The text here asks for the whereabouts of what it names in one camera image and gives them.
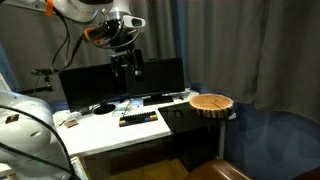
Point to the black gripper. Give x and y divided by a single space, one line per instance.
113 35

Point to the wood stump shaped cushion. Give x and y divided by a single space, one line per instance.
212 106

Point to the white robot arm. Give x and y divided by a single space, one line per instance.
30 144

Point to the black right monitor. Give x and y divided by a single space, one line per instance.
159 78

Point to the black keyboard with coloured keys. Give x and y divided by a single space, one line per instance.
137 118

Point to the white desk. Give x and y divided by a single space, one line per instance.
99 133

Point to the small brown card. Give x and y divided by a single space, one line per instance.
71 123

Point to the grey curtain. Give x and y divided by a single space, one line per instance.
260 52

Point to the brown leather chair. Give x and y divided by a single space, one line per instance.
217 169

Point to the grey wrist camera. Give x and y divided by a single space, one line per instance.
131 22

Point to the black camera on tripod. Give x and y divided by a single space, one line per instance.
46 73

